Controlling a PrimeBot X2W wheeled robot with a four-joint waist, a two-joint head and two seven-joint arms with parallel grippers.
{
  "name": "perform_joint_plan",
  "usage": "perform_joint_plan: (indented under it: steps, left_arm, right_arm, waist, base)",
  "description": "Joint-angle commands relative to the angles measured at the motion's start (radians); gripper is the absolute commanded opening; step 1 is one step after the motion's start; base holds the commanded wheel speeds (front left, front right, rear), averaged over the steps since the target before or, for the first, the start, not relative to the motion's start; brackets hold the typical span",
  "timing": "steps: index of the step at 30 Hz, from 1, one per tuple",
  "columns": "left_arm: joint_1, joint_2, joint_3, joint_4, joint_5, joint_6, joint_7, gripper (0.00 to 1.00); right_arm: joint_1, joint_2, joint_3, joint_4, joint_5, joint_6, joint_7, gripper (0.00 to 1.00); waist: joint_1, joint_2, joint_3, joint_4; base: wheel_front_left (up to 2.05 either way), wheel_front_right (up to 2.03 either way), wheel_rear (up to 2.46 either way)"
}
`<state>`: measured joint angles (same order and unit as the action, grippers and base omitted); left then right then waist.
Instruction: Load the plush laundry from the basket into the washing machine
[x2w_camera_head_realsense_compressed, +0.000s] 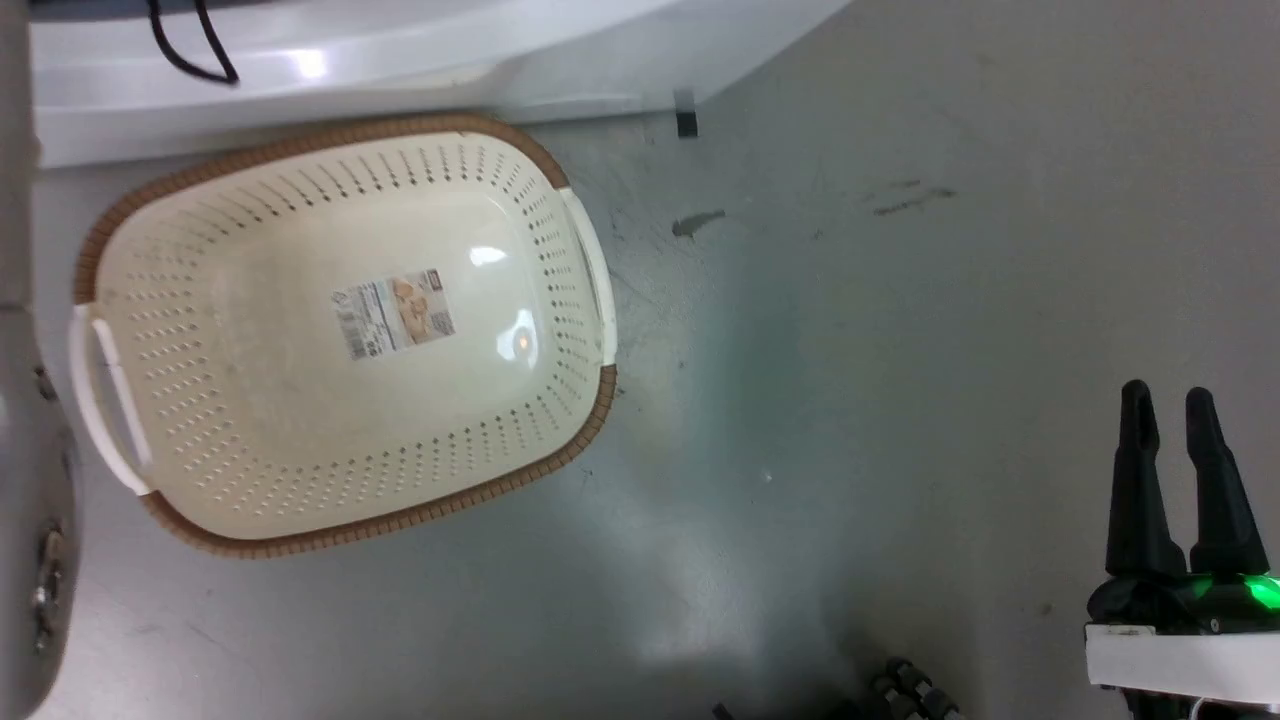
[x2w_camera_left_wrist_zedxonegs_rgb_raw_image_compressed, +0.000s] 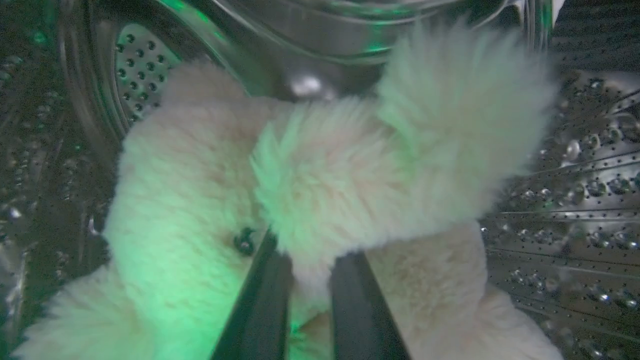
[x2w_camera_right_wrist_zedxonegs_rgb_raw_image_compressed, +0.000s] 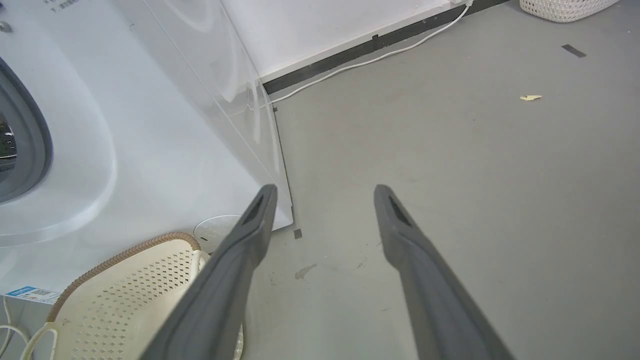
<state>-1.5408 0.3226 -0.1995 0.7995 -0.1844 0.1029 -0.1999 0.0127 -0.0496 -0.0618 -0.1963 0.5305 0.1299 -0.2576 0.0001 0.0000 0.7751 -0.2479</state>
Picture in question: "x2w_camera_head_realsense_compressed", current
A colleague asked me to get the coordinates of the thin black cable loop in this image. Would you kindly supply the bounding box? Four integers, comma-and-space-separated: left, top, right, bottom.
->
148, 0, 241, 86

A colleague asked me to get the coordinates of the white washing machine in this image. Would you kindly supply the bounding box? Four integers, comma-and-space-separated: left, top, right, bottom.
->
28, 0, 853, 169

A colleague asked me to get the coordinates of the printed label sticker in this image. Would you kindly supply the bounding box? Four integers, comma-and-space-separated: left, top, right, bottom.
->
332, 268, 457, 363

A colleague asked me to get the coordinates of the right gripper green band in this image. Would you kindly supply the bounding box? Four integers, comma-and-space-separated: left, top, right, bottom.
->
1085, 380, 1280, 720

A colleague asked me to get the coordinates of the cream laundry basket brown rim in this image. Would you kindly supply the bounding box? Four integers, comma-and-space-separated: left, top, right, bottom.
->
68, 112, 619, 559

